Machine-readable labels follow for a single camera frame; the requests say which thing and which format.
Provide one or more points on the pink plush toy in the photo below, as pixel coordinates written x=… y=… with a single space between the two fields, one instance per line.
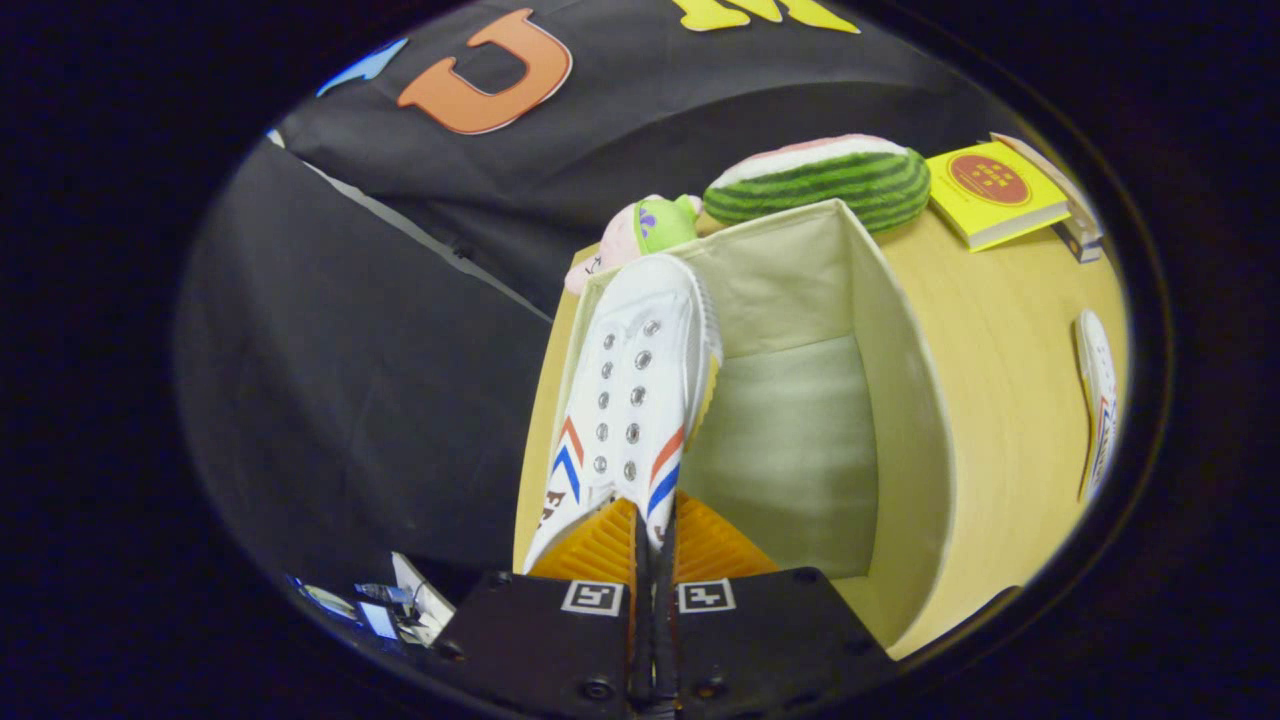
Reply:
x=620 y=240

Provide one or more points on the cream fabric storage box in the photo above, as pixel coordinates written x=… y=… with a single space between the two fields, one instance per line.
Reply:
x=790 y=440

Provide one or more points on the watermelon slice plush toy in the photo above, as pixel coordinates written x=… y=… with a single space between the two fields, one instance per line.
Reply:
x=830 y=185

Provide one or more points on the black backdrop cloth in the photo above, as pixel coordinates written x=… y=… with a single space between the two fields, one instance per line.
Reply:
x=350 y=380

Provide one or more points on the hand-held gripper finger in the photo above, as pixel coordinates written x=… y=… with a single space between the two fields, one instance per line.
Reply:
x=665 y=630
x=641 y=630

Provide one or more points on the yellow book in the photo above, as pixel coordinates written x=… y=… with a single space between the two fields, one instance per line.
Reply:
x=990 y=185

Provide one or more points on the blue and white clutter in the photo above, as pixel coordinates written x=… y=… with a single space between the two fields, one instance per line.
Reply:
x=380 y=620

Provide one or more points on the dark blue book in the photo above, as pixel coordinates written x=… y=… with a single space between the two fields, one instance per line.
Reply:
x=1080 y=245

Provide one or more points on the white striped canvas shoe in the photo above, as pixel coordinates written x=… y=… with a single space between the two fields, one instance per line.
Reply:
x=630 y=360
x=1095 y=380

